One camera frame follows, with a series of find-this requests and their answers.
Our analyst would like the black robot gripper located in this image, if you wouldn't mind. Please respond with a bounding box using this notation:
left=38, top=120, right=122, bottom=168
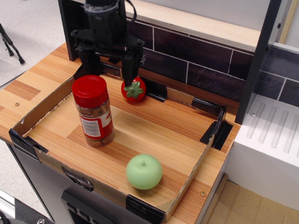
left=71, top=7, right=145, bottom=86

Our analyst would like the red lidded spice bottle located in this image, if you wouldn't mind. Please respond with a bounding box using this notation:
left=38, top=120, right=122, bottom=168
left=72, top=75, right=114, bottom=147

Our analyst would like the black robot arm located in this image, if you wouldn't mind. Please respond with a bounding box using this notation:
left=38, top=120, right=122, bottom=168
left=71, top=0, right=145, bottom=87

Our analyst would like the cardboard fence with black tape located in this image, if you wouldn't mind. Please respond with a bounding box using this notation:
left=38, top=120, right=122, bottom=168
left=8, top=57, right=234, bottom=224

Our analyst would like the red toy tomato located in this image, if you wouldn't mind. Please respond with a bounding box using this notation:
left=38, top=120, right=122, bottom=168
left=121, top=77, right=146, bottom=101

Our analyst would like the light wooden shelf board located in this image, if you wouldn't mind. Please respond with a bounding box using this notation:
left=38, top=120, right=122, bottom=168
left=126, top=0, right=260, bottom=52

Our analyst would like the black tripod leg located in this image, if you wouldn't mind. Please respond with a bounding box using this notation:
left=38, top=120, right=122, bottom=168
left=0, top=24, right=25, bottom=64

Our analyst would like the green toy apple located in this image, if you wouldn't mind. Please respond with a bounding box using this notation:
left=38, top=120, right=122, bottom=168
left=126, top=154, right=163, bottom=190

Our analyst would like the white sink drainboard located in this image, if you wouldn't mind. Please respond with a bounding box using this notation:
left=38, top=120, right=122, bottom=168
left=226, top=42, right=299, bottom=212

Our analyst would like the black shelf post left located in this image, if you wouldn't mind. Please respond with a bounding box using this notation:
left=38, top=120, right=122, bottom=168
left=58, top=0, right=90, bottom=61

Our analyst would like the black shelf post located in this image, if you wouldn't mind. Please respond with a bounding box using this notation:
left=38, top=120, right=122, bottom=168
left=235, top=0, right=285, bottom=125
left=58, top=0, right=90, bottom=61

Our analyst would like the black shelf post right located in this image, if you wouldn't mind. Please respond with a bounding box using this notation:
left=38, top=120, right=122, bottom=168
left=235, top=0, right=285, bottom=125

